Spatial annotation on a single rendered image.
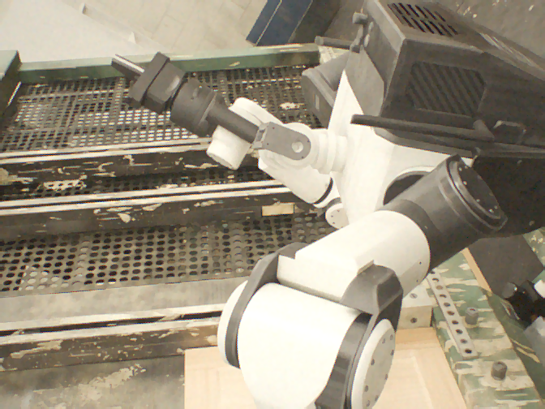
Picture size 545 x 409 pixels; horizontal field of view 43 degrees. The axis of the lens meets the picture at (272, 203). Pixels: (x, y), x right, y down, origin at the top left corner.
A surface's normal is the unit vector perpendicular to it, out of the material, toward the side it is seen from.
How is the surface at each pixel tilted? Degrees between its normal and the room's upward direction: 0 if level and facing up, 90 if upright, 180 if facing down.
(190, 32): 90
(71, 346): 90
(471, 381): 54
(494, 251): 0
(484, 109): 90
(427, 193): 12
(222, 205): 90
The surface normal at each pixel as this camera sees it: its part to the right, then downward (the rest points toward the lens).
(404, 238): 0.65, -0.58
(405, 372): -0.04, -0.84
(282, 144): 0.18, 0.06
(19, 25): 0.20, 0.40
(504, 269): -0.82, -0.43
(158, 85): 0.34, -0.41
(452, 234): -0.09, 0.60
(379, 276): 0.11, -0.96
